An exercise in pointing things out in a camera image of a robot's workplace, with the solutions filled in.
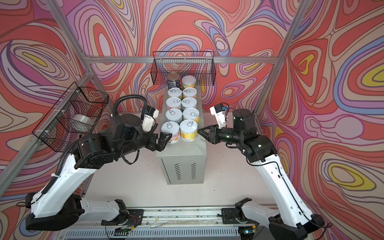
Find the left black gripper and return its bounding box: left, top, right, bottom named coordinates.
left=115, top=125, right=174, bottom=160

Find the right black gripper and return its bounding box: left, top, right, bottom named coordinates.
left=197, top=123, right=243, bottom=145

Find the white lid can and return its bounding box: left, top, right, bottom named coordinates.
left=182, top=97, right=198, bottom=111
left=165, top=108, right=183, bottom=124
left=161, top=121, right=181, bottom=144
left=166, top=97, right=182, bottom=110

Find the group can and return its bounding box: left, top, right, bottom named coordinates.
left=180, top=120, right=198, bottom=142
left=183, top=108, right=200, bottom=124
left=183, top=88, right=198, bottom=99

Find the green label can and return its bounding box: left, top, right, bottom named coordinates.
left=168, top=88, right=183, bottom=100

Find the orange peach can large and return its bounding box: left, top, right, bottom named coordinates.
left=182, top=75, right=197, bottom=89

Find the dark blue tomato can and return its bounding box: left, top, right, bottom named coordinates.
left=166, top=72, right=182, bottom=89

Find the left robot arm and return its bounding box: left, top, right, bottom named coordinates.
left=25, top=95, right=171, bottom=231

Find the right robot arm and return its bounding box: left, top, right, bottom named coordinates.
left=198, top=104, right=328, bottom=240

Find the grey metal cabinet counter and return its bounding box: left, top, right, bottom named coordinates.
left=156, top=91, right=207, bottom=185

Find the silver tape roll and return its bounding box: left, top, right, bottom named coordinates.
left=72, top=114, right=94, bottom=126

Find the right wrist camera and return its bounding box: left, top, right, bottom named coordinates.
left=210, top=103, right=229, bottom=129

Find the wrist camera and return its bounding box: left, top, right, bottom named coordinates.
left=142, top=106, right=160, bottom=133
left=210, top=103, right=229, bottom=129

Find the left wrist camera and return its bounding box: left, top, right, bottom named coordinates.
left=142, top=106, right=160, bottom=133

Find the black wire basket back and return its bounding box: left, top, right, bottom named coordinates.
left=151, top=50, right=216, bottom=86

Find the black wire basket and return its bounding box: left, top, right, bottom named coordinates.
left=33, top=83, right=109, bottom=152
left=151, top=50, right=216, bottom=86

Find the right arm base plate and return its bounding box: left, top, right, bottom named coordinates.
left=217, top=208, right=259, bottom=226

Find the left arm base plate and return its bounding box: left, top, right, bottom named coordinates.
left=101, top=209, right=144, bottom=227

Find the black wire basket left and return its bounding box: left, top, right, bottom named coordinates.
left=33, top=83, right=109, bottom=152

